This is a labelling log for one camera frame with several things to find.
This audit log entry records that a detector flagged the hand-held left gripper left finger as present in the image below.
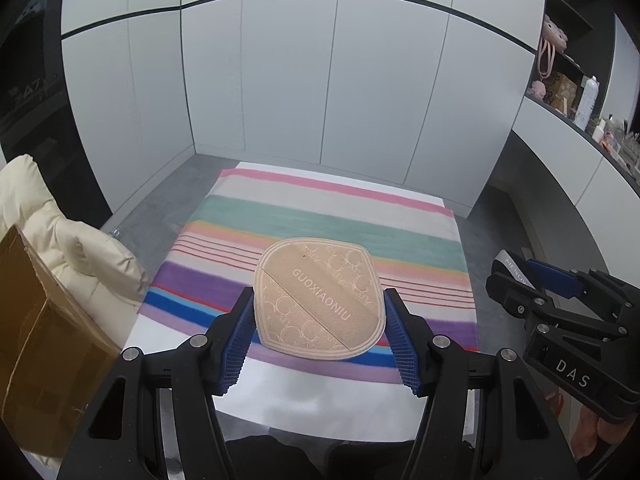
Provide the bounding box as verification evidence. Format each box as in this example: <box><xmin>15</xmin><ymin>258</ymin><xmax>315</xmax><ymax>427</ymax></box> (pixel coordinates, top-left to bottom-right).
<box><xmin>56</xmin><ymin>287</ymin><xmax>257</xmax><ymax>480</ymax></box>

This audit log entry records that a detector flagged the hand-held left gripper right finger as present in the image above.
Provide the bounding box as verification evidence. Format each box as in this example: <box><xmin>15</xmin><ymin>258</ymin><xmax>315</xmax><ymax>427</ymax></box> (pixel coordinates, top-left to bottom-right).
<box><xmin>382</xmin><ymin>289</ymin><xmax>583</xmax><ymax>480</ymax></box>

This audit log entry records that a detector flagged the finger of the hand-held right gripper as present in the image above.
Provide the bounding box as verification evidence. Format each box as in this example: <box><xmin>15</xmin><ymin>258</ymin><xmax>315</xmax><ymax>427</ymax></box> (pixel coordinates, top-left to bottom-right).
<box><xmin>485</xmin><ymin>270</ymin><xmax>627</xmax><ymax>340</ymax></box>
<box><xmin>525</xmin><ymin>258</ymin><xmax>640</xmax><ymax>331</ymax></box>

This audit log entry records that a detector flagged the brown cardboard box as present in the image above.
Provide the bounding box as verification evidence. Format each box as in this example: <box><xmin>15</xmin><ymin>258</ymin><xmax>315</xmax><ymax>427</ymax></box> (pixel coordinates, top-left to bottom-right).
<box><xmin>0</xmin><ymin>223</ymin><xmax>123</xmax><ymax>458</ymax></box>

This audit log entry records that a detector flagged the person's right hand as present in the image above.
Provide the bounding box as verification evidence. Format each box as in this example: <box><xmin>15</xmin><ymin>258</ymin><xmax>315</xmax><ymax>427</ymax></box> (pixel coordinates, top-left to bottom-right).
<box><xmin>570</xmin><ymin>402</ymin><xmax>640</xmax><ymax>466</ymax></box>

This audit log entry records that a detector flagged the striped colourful cloth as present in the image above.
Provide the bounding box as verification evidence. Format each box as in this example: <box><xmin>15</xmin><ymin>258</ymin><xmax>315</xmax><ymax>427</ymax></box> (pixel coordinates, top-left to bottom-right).
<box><xmin>142</xmin><ymin>167</ymin><xmax>481</xmax><ymax>373</ymax></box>

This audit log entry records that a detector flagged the tall white bottle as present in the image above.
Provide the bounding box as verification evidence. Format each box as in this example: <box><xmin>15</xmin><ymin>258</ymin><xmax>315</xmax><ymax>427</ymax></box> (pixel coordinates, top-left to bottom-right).
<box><xmin>572</xmin><ymin>76</ymin><xmax>599</xmax><ymax>130</ymax></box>

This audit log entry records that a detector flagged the cream padded chair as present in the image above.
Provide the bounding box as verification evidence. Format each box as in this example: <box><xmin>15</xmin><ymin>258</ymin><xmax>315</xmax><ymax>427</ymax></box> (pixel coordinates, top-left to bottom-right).
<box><xmin>0</xmin><ymin>154</ymin><xmax>151</xmax><ymax>471</ymax></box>

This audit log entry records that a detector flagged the brown patterned box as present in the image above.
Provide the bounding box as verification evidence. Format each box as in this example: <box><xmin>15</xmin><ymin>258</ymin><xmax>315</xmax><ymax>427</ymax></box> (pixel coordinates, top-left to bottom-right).
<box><xmin>545</xmin><ymin>72</ymin><xmax>576</xmax><ymax>111</ymax></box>

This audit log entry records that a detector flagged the pink plush bag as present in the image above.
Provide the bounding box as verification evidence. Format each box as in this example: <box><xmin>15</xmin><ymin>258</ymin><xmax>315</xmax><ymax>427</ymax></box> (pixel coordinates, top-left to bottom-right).
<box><xmin>537</xmin><ymin>14</ymin><xmax>571</xmax><ymax>78</ymax></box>

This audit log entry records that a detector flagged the black glass cabinet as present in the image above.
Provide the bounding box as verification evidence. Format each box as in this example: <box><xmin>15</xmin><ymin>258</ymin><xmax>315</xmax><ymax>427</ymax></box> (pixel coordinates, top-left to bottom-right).
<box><xmin>0</xmin><ymin>0</ymin><xmax>113</xmax><ymax>231</ymax></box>

